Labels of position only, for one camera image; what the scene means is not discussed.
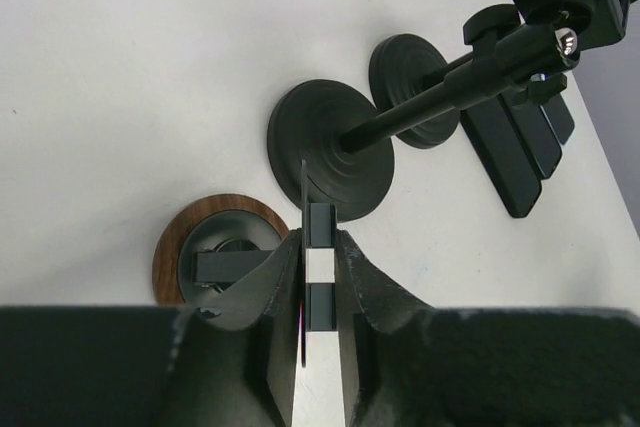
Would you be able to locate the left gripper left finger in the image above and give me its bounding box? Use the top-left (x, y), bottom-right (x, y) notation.
top-left (1, 231), bottom-right (300, 426)

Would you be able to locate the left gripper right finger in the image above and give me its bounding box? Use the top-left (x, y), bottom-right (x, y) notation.
top-left (334, 231), bottom-right (639, 426)

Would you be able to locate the wooden-base phone stand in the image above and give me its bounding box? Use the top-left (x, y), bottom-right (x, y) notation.
top-left (151, 159), bottom-right (339, 371)

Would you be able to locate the black phone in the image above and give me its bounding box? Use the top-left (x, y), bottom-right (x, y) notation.
top-left (509, 103), bottom-right (562, 180)
top-left (461, 98), bottom-right (542, 218)

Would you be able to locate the light blue cased phone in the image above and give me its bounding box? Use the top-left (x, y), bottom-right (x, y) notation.
top-left (542, 94), bottom-right (575, 145)

